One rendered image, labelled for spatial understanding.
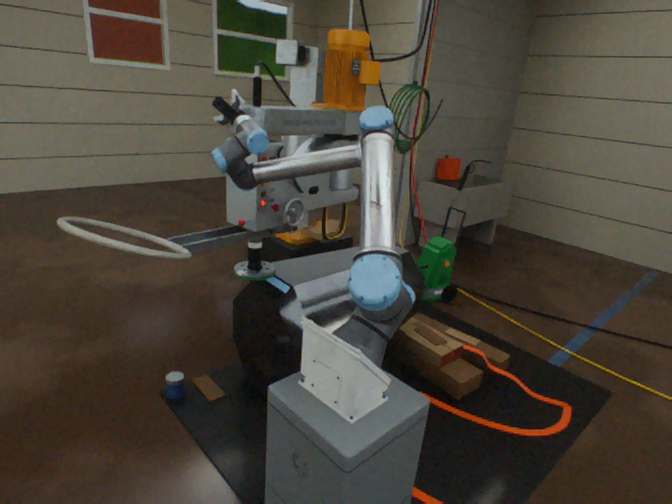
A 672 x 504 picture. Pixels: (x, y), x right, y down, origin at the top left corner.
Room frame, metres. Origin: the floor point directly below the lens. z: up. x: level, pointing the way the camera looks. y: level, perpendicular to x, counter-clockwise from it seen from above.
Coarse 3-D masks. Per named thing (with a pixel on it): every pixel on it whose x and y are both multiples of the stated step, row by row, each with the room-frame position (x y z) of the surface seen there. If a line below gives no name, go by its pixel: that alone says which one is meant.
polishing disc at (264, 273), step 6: (240, 264) 2.15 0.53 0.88; (246, 264) 2.16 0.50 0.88; (270, 264) 2.19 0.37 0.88; (234, 270) 2.08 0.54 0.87; (246, 270) 2.08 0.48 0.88; (252, 270) 2.08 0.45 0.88; (258, 270) 2.09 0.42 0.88; (264, 270) 2.10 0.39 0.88; (270, 270) 2.10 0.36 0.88; (240, 276) 2.03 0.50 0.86; (246, 276) 2.02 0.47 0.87; (252, 276) 2.02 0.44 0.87; (258, 276) 2.03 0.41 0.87; (264, 276) 2.04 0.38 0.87; (270, 276) 2.07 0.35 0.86
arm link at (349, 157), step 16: (272, 160) 1.73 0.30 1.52; (288, 160) 1.71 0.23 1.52; (304, 160) 1.70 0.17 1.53; (320, 160) 1.69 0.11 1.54; (336, 160) 1.68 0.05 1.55; (352, 160) 1.68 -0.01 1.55; (240, 176) 1.69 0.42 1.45; (256, 176) 1.70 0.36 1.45; (272, 176) 1.70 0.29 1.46; (288, 176) 1.70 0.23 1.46
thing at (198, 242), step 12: (228, 228) 2.05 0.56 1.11; (240, 228) 2.11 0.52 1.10; (276, 228) 2.16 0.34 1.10; (288, 228) 2.24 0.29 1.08; (168, 240) 1.79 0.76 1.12; (180, 240) 1.83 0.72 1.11; (192, 240) 1.88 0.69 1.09; (204, 240) 1.81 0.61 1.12; (216, 240) 1.86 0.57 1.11; (228, 240) 1.91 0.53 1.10; (240, 240) 1.97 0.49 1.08; (192, 252) 1.76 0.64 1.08
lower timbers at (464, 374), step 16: (432, 320) 3.12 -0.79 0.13; (448, 336) 2.89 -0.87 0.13; (400, 352) 2.68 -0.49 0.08; (464, 352) 2.77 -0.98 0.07; (496, 352) 2.72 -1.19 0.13; (416, 368) 2.56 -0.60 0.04; (432, 368) 2.46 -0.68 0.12; (448, 368) 2.44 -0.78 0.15; (464, 368) 2.45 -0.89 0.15; (448, 384) 2.35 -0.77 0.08; (464, 384) 2.31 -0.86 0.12
